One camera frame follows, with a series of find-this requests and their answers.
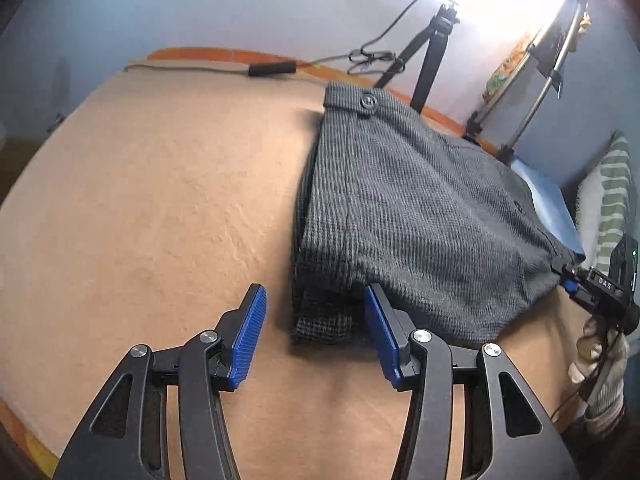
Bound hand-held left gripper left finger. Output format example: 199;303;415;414
52;283;268;480

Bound blue mat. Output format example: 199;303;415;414
508;156;587;262

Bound thin dark cable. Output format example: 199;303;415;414
348;0;437;74

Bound person's right hand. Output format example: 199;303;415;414
568;314;629;421

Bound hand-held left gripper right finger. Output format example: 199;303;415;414
364;283;581;480

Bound grey cable with black box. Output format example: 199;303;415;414
124;59;354;80

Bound metal tube stand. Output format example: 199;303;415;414
463;0;590;162

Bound grey pants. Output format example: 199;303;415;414
290;80;576;350

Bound green striped pillow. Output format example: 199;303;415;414
574;132;635;263

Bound tan bed cover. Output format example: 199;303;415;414
0;48;596;467

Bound black tripod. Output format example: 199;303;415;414
374;0;461;112

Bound yellow patterned cloth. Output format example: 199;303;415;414
482;43;532;103

